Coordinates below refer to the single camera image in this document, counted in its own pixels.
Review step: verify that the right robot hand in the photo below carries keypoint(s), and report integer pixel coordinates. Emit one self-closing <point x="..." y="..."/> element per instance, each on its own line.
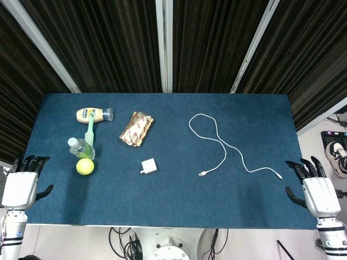
<point x="321" y="195"/>

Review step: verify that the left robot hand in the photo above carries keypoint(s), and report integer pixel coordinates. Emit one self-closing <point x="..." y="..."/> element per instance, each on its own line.
<point x="19" y="189"/>

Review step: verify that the white charger adapter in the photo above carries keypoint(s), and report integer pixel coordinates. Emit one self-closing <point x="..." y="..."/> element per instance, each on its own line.
<point x="149" y="165"/>

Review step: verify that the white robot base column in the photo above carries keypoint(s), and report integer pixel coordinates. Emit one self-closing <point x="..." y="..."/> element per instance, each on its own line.
<point x="169" y="246"/>

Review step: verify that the black chair caster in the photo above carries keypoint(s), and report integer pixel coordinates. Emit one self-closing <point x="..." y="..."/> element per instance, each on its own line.
<point x="342" y="193"/>

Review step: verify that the white and black sneaker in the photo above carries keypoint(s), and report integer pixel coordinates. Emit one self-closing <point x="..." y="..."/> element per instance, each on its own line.
<point x="337" y="158"/>

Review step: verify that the black electronic device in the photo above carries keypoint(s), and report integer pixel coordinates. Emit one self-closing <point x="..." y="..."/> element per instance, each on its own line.
<point x="329" y="136"/>

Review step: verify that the black shoe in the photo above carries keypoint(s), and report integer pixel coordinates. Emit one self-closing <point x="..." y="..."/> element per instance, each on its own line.
<point x="27" y="257"/>

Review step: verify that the yellow-green tennis ball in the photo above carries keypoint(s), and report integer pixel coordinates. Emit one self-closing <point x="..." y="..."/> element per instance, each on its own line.
<point x="85" y="166"/>

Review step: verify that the clear bottle with yellow-green liquid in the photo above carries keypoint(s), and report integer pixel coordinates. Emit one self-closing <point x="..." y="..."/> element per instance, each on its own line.
<point x="81" y="150"/>

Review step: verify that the black pleated curtain panel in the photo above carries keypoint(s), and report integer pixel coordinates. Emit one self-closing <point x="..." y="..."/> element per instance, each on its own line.
<point x="21" y="94"/>
<point x="311" y="54"/>
<point x="108" y="40"/>
<point x="211" y="40"/>

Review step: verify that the green plastic brush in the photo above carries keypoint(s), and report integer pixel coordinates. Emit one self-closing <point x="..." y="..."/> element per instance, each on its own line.
<point x="90" y="127"/>

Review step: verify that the mayonnaise squeeze bottle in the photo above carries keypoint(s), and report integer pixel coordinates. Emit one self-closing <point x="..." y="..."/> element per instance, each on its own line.
<point x="81" y="115"/>

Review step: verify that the gold and red snack packet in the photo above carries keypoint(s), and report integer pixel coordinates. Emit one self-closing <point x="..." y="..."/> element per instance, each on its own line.
<point x="136" y="129"/>

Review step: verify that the blue table mat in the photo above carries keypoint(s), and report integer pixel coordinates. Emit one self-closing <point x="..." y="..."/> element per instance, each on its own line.
<point x="173" y="195"/>

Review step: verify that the silver metal bracket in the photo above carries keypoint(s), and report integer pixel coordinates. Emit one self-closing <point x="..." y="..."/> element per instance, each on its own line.
<point x="6" y="170"/>

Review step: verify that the white metal frame post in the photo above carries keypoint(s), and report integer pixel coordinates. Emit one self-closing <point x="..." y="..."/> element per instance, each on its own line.
<point x="320" y="120"/>
<point x="254" y="46"/>
<point x="39" y="40"/>
<point x="164" y="46"/>

